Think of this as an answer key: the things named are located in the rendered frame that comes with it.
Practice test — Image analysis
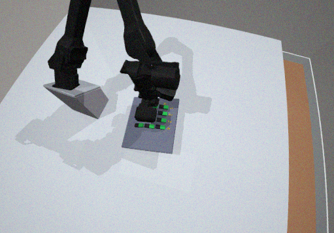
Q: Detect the grey switch panel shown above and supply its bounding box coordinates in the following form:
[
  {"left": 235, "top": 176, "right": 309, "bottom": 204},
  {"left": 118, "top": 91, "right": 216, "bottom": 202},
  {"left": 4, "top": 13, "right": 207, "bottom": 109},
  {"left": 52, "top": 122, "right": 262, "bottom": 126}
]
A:
[{"left": 122, "top": 97, "right": 179, "bottom": 154}]

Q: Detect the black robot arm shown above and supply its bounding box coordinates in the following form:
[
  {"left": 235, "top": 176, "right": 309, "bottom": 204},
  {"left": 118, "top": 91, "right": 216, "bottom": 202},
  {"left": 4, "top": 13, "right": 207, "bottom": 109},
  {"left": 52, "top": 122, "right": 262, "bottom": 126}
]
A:
[{"left": 48, "top": 0, "right": 180, "bottom": 101}]

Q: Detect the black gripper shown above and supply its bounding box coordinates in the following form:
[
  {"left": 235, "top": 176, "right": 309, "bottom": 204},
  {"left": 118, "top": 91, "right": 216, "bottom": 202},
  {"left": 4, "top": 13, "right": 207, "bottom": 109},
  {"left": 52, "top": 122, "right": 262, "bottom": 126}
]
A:
[{"left": 133, "top": 84, "right": 159, "bottom": 122}]

